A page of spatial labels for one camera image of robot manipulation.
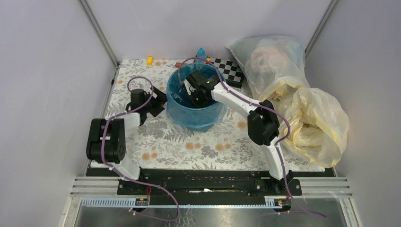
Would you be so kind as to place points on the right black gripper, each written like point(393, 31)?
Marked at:
point(198, 106)

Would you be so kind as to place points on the yellow toy block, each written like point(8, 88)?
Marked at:
point(150, 61)

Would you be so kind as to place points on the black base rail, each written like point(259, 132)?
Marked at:
point(204, 187)

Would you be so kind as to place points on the blue plastic trash bag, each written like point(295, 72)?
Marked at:
point(179, 108)

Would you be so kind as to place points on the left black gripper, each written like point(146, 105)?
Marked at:
point(160, 99)

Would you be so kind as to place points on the teal plastic trash bin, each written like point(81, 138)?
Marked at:
point(198, 127)

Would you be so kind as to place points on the blue toy figure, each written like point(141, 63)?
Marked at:
point(201, 56)

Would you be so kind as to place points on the black white checkerboard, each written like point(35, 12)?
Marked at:
point(230, 70)

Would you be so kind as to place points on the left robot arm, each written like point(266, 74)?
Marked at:
point(106, 142)

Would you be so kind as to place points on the yellow plastic trash bag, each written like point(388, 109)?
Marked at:
point(318, 126)

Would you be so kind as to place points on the clear stuffed trash bag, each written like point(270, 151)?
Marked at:
point(274, 66)

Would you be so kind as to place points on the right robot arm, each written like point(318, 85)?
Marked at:
point(262, 120)

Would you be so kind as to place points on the floral table mat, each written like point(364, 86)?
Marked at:
point(161, 144)

